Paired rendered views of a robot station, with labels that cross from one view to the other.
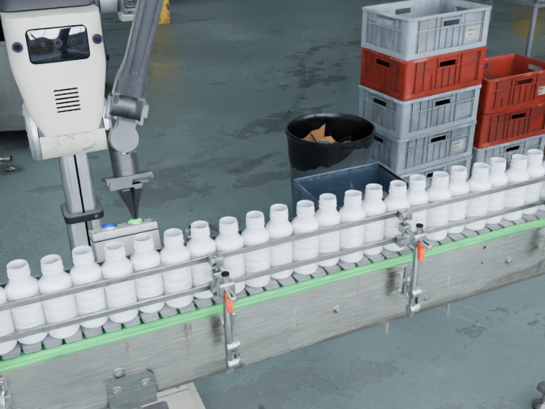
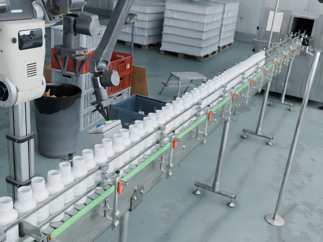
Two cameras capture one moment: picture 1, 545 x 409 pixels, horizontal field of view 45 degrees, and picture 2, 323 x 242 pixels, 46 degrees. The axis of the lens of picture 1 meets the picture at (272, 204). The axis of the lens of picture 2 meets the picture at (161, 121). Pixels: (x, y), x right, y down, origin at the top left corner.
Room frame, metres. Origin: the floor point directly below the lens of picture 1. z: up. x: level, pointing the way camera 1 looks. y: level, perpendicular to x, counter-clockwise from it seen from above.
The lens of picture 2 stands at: (-0.06, 1.16, 1.77)
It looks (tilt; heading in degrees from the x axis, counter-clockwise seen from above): 22 degrees down; 319
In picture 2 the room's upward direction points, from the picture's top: 6 degrees clockwise
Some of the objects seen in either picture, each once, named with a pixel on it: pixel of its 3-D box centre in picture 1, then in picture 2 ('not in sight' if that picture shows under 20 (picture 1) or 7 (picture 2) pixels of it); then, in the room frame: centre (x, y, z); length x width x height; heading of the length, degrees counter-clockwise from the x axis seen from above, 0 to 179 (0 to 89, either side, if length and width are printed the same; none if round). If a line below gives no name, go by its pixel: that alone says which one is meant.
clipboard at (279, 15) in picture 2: not in sight; (274, 20); (3.41, -3.99, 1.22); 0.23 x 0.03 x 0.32; 24
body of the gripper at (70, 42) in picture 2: not in sight; (70, 42); (1.14, 0.56, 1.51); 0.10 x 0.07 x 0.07; 24
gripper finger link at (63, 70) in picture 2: not in sight; (66, 61); (1.15, 0.56, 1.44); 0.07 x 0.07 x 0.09; 24
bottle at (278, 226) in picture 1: (279, 241); (167, 120); (1.23, -0.01, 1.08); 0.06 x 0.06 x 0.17
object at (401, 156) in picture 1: (414, 137); (80, 93); (3.72, -0.87, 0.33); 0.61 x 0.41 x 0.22; 120
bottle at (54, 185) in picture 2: not in sight; (54, 195); (0.89, 0.73, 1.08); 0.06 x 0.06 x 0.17
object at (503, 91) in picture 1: (499, 82); (108, 64); (4.10, -1.48, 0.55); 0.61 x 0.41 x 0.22; 116
